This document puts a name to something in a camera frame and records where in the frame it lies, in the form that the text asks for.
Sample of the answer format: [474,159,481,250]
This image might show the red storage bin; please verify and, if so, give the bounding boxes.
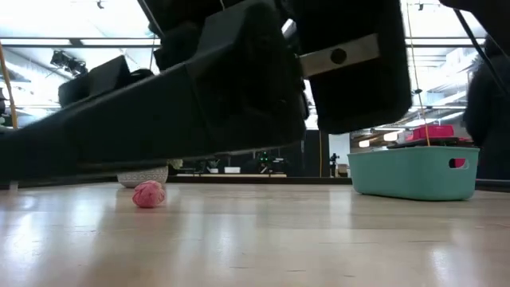
[412,124,455,141]

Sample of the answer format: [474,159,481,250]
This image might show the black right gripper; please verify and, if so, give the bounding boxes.
[286,0,414,135]

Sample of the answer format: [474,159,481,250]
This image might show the pink wrinkled ball produce toy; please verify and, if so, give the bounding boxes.
[131,179,167,209]

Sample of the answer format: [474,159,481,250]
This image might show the black curtain partition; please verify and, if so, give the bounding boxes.
[175,130,331,179]

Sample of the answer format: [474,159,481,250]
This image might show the teal plastic tub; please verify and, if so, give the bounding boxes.
[347,145,481,202]

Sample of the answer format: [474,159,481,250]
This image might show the overhead light bar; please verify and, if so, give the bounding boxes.
[0,36,486,49]

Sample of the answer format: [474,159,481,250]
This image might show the green plant in patterned pot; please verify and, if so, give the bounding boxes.
[116,158,184,189]

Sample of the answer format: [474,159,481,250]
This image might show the black ceiling-mounted device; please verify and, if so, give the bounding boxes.
[49,49,88,77]

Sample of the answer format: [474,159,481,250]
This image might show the black tripod stand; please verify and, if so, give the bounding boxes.
[328,152,340,179]

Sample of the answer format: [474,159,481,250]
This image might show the yellow hanging cord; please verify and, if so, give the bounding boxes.
[405,0,432,147]

